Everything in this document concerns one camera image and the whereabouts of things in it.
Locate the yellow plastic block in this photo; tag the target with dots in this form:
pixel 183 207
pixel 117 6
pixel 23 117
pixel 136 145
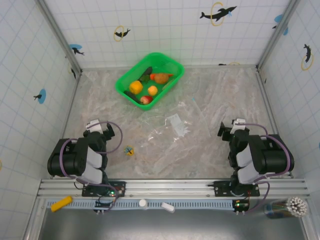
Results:
pixel 61 203

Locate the clear zip-top bag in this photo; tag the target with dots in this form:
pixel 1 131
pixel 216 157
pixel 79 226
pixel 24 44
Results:
pixel 177 125

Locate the large toy orange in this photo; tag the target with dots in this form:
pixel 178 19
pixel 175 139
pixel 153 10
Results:
pixel 136 87

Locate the toy carrot with green leaves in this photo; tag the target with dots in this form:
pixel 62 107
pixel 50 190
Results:
pixel 152 76

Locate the aluminium mounting rail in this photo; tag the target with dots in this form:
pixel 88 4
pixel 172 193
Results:
pixel 175 187

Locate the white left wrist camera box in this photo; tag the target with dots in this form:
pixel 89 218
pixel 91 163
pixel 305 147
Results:
pixel 94 124

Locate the white round cap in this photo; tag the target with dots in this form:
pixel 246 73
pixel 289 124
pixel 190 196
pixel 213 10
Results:
pixel 143 202

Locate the small toy orange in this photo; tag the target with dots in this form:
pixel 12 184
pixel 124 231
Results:
pixel 152 90

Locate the blue circle fish sticker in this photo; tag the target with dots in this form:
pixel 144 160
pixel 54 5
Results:
pixel 278 18
pixel 42 96
pixel 75 48

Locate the red toy apple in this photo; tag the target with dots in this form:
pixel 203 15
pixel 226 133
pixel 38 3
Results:
pixel 146 100

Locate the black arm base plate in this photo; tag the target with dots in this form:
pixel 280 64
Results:
pixel 220 187
pixel 120 187

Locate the yellow round blue-cross marker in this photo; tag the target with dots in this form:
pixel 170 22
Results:
pixel 129 150

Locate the aluminium frame post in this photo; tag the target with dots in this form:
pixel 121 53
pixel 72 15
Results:
pixel 60 37
pixel 277 35

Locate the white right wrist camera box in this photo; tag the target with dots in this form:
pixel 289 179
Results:
pixel 238 124

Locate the green plastic basket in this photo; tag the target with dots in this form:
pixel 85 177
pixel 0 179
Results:
pixel 162 62

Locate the white plastic tube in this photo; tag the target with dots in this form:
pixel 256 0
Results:
pixel 167 206

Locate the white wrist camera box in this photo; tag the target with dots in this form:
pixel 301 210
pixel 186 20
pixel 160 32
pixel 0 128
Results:
pixel 238 124
pixel 94 124

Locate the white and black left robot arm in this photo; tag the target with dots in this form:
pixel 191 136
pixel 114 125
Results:
pixel 67 160

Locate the clear plastic cup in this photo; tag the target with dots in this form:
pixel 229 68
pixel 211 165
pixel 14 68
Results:
pixel 275 210

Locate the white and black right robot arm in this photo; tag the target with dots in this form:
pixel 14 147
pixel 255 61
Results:
pixel 272 160

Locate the brown toy potato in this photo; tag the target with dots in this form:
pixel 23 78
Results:
pixel 161 78

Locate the small black controller board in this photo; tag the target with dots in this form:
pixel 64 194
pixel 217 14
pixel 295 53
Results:
pixel 102 203
pixel 241 205

